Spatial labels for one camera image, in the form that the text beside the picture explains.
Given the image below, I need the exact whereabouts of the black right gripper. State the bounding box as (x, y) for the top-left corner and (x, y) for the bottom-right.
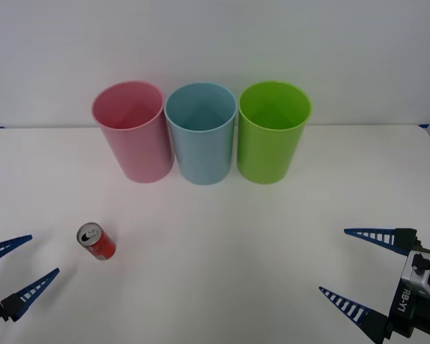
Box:
(318, 227), (430, 344)

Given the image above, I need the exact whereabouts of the red drink can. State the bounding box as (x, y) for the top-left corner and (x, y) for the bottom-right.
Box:
(76, 221), (117, 262)

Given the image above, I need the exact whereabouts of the green plastic bin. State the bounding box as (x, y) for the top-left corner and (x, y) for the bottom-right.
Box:
(236, 80), (312, 186)

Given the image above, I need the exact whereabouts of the pink plastic bin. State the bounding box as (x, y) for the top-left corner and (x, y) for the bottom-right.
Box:
(91, 80), (176, 184)

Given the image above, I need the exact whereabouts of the pale blue plastic bin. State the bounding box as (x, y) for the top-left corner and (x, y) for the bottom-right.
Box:
(163, 82), (237, 186)

